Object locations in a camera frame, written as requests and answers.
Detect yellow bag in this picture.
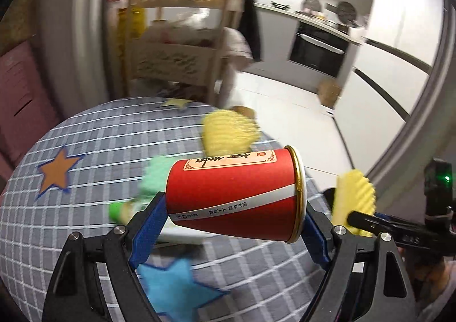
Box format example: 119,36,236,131
119,5,147,43

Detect black hanging cloth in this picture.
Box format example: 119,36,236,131
237,0,263,63

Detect red paper cup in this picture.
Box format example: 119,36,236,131
166,146,308,245

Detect built-in black oven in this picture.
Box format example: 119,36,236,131
287,20,350,79

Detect yellow foam fruit net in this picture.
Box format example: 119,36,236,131
201,110,261,159
331,170,377,238

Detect plastic bags in cart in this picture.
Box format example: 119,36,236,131
148,19,218,48

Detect black trash bin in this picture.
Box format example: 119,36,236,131
321,188,338,209

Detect person's right hand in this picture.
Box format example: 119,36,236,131
406,258,456,312

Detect stack of pink stools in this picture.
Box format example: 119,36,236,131
0,41,62,168

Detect cardboard box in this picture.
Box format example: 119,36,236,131
317,79,343,110

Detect white refrigerator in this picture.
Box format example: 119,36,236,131
334,0,447,180

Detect grey checked star tablecloth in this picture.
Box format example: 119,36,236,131
0,96,343,322

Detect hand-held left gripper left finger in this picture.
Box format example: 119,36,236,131
46,191,169,322

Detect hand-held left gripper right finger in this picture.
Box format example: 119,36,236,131
301,200,418,322

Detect white sack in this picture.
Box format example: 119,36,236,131
214,28,252,99

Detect round metal steamer rack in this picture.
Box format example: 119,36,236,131
336,1,358,22

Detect white and green bottle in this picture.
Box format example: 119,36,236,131
109,199,211,247

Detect beige perforated storage cart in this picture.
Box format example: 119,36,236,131
126,0,252,102

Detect green plastic bag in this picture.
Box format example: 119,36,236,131
137,155,179,202

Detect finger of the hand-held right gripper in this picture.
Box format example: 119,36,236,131
347,211,407,237

